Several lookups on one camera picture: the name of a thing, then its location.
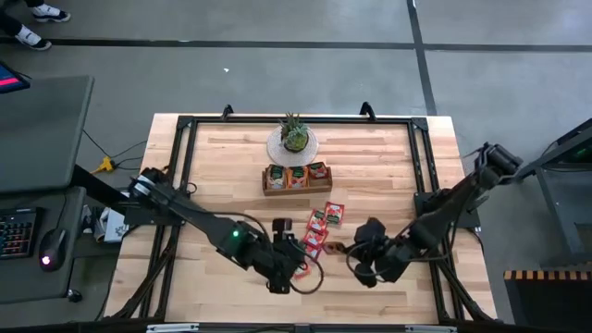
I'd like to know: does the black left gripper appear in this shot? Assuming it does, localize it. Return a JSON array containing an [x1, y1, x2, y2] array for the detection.
[[256, 217, 307, 296]]

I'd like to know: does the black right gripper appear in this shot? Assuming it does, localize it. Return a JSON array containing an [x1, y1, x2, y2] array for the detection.
[[342, 216, 411, 289]]

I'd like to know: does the wooden three-compartment tray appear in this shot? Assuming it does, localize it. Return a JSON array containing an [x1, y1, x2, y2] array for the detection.
[[261, 162, 334, 197]]

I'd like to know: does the white woven round mat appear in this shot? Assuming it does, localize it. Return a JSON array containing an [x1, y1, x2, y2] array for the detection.
[[266, 125, 320, 167]]

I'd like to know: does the succulent plant in black pot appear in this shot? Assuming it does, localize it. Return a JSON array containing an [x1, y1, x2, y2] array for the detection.
[[278, 112, 310, 154]]

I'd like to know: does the white cardboard box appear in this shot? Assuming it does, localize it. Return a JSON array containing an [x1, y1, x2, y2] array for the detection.
[[94, 206, 130, 244]]

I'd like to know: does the black mat with striped edge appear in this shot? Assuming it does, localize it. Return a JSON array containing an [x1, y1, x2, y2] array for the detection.
[[502, 269, 592, 333]]

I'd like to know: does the yellow power plug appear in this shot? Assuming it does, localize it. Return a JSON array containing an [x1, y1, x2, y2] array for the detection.
[[90, 155, 117, 176]]

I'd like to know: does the black computer mouse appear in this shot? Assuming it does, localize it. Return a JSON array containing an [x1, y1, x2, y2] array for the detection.
[[38, 228, 68, 273]]

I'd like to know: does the backlit black keyboard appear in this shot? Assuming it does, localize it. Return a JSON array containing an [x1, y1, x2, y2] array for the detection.
[[0, 206, 41, 260]]

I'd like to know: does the dark grey desk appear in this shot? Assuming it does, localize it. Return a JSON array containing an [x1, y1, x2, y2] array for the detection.
[[0, 75, 96, 304]]

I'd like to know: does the screen with red stripe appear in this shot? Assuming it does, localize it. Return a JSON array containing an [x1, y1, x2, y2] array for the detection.
[[0, 61, 31, 95]]

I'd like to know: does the person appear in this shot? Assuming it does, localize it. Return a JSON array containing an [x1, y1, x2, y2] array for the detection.
[[0, 0, 73, 51]]

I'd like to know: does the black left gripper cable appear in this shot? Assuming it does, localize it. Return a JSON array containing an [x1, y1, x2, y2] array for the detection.
[[289, 238, 325, 296]]

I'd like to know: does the grey metal bracket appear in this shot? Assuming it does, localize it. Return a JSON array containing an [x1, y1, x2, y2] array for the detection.
[[146, 323, 200, 333], [405, 325, 458, 333]]

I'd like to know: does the black metal cart frame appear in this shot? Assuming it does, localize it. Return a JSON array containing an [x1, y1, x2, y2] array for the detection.
[[510, 117, 592, 267]]

